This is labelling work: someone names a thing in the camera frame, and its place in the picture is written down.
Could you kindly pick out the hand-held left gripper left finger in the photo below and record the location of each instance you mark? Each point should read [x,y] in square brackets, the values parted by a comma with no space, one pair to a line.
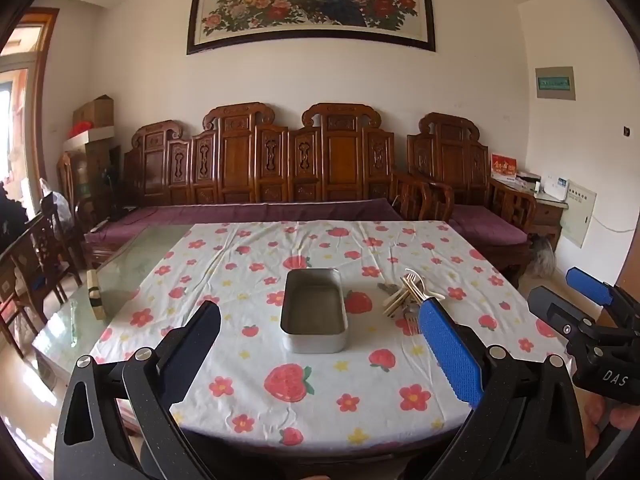
[195,345]

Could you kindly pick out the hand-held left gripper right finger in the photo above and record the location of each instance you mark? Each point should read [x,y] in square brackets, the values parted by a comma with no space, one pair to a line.
[450,350]

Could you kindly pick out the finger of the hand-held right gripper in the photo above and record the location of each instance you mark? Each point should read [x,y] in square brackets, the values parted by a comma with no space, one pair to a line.
[550,310]
[590,285]

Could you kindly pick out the metal fork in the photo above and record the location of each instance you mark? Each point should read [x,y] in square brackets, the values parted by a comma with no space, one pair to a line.
[410,322]

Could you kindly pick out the cream plastic spoon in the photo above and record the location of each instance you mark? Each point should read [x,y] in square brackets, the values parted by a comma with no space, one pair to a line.
[434,291]

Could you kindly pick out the cream plastic fork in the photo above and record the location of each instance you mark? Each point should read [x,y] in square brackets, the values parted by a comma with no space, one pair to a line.
[410,277]

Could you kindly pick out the rectangular metal tin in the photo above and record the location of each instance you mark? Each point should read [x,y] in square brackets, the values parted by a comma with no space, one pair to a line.
[312,310]

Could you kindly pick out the person's right hand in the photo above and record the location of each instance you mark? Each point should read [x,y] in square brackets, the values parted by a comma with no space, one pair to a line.
[622,417]

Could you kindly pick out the grey furry animal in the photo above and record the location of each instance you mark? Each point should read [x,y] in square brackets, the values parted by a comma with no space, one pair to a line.
[542,257]

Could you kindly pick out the grey electrical panel door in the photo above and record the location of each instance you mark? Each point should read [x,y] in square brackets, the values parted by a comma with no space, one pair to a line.
[579,212]

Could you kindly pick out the wooden side table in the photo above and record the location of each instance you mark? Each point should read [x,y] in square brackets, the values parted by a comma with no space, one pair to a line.
[547,215]

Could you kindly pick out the strawberry flower print tablecloth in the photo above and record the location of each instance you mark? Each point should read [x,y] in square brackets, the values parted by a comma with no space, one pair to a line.
[240,270]

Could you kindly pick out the white router device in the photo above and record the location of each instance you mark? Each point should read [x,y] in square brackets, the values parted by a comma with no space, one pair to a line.
[560,187]

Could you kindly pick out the square purple seat cushion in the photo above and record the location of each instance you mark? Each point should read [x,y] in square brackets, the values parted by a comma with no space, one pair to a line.
[487,222]

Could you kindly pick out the wooden block with dark band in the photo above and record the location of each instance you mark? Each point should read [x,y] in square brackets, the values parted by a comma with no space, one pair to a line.
[96,295]

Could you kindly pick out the long purple seat cushion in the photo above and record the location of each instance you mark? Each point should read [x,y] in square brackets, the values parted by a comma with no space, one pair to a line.
[250,212]

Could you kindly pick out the red gift box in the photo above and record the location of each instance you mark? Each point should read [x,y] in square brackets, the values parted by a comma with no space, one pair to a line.
[503,166]

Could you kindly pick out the dark wooden dining chair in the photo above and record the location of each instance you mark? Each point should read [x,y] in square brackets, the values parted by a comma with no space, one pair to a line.
[20,285]
[57,240]

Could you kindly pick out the carved wooden armchair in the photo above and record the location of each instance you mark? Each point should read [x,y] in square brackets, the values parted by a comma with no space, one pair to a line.
[450,155]

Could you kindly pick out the long carved wooden sofa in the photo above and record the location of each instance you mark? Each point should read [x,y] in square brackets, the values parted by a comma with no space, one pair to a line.
[235,160]

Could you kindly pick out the white plastic bag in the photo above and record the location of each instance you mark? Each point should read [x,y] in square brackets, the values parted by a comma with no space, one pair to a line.
[60,202]

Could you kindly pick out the dark wooden cabinet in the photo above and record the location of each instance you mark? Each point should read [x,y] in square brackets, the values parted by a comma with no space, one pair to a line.
[100,170]

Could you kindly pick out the flat white box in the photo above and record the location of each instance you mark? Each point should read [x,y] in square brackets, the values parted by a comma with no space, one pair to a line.
[90,139]

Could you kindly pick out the brown cardboard box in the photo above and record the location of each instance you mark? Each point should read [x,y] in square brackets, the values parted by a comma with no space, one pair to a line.
[95,112]

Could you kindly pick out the framed peacock flower painting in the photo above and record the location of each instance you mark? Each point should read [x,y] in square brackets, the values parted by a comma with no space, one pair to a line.
[310,5]

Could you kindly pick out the wall box with green label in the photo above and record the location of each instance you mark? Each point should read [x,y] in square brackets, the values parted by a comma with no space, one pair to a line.
[555,82]

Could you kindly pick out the wooden door frame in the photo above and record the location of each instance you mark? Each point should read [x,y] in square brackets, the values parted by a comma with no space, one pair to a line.
[42,110]

